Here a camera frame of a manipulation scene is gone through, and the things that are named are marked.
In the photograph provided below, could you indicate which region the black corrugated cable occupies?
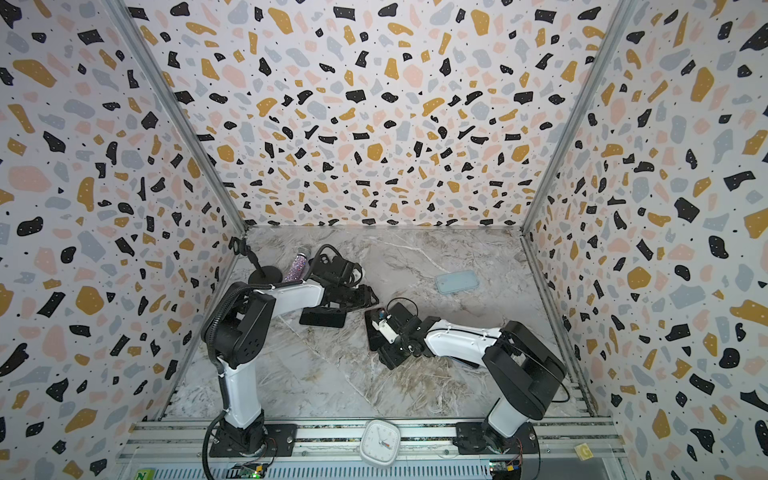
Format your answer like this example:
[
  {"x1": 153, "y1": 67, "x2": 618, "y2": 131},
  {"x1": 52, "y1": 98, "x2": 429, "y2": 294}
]
[{"x1": 200, "y1": 242, "x2": 364, "y2": 480}]

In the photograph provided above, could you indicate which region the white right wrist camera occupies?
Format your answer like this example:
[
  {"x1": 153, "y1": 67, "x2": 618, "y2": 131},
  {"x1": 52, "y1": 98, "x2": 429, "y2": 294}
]
[{"x1": 371, "y1": 310, "x2": 399, "y2": 344}]

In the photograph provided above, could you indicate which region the aluminium frame post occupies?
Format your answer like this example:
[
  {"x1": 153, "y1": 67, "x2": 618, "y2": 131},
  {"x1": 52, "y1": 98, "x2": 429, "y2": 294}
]
[
  {"x1": 520, "y1": 0, "x2": 637, "y2": 235},
  {"x1": 104, "y1": 1, "x2": 247, "y2": 237}
]

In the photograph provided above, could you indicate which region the pink silicone phone case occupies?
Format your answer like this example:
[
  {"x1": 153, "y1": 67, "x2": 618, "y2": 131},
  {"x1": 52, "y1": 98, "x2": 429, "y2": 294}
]
[{"x1": 364, "y1": 308, "x2": 387, "y2": 352}]

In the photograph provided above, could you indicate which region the purple glitter microphone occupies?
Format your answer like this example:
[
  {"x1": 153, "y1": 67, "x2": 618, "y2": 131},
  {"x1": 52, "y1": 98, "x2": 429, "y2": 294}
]
[{"x1": 283, "y1": 245, "x2": 311, "y2": 282}]

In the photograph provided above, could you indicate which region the aluminium frame post right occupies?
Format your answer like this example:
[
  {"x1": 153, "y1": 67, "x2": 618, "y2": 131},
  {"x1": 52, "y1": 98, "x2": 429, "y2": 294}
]
[{"x1": 520, "y1": 0, "x2": 637, "y2": 235}]

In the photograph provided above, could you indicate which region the silver smartphone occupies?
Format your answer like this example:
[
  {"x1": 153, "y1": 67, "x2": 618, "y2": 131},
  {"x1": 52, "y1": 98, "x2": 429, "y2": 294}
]
[{"x1": 299, "y1": 306, "x2": 347, "y2": 328}]

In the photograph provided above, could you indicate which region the light blue phone case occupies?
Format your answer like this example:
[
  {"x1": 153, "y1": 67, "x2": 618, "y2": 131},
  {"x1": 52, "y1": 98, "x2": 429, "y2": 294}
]
[{"x1": 435, "y1": 270, "x2": 479, "y2": 295}]

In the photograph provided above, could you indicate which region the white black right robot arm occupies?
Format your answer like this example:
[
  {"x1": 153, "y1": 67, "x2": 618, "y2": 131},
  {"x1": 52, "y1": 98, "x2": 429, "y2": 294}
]
[{"x1": 365, "y1": 303, "x2": 567, "y2": 440}]

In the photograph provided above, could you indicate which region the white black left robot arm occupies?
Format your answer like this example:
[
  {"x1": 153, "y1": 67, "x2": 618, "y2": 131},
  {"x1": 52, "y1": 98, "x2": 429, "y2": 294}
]
[{"x1": 201, "y1": 250, "x2": 379, "y2": 444}]

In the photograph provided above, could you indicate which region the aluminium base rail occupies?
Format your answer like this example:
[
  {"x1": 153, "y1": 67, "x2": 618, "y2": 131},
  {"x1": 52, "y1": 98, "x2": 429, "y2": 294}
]
[{"x1": 114, "y1": 417, "x2": 634, "y2": 479}]

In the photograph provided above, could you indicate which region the white square clock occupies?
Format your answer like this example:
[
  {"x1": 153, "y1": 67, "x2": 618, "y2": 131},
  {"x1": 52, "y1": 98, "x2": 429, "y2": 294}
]
[{"x1": 359, "y1": 419, "x2": 401, "y2": 468}]

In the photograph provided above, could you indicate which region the aluminium frame post left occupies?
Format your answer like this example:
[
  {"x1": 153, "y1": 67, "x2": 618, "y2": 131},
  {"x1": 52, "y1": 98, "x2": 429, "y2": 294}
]
[{"x1": 104, "y1": 1, "x2": 247, "y2": 237}]

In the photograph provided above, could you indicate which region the black round microphone stand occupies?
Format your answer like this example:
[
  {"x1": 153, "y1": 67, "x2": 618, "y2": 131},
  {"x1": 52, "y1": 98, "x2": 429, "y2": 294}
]
[{"x1": 228, "y1": 237, "x2": 283, "y2": 285}]

